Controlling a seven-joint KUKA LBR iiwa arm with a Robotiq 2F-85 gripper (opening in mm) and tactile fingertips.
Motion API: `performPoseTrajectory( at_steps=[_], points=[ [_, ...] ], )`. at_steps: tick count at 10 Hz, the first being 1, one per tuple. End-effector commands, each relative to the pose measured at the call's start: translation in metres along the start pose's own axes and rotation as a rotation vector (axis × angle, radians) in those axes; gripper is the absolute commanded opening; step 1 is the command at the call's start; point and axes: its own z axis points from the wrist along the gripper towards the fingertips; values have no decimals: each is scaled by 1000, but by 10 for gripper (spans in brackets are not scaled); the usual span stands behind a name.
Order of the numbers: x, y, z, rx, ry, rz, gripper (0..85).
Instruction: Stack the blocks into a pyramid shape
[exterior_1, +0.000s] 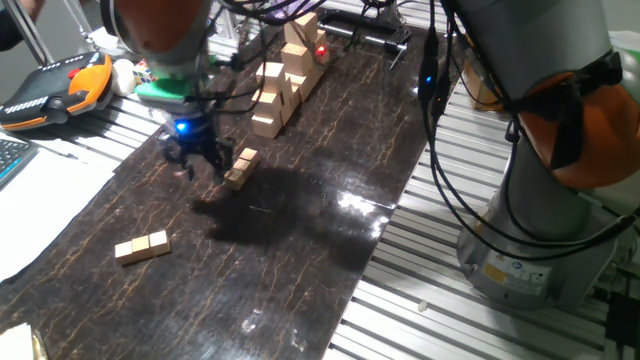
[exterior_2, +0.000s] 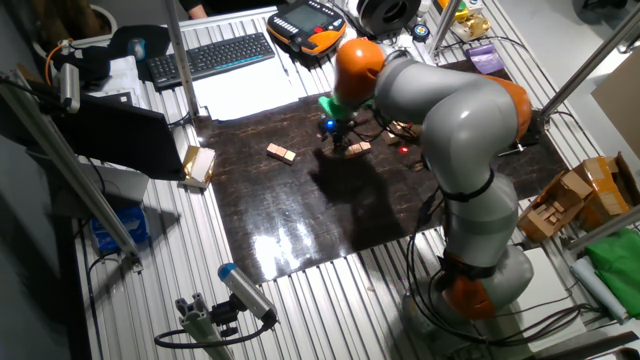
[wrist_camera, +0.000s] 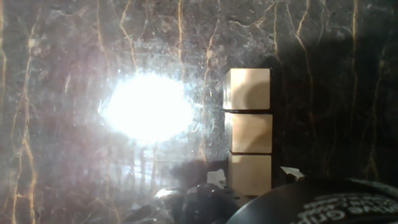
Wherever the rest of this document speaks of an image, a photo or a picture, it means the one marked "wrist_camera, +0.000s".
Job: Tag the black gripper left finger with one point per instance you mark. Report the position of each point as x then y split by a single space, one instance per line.
216 179

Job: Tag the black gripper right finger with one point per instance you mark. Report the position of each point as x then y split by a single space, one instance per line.
290 172

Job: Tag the small wooden cube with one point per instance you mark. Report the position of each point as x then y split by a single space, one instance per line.
248 88
250 133
250 174

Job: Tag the dark marble pattern mat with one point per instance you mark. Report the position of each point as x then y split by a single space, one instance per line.
62 93

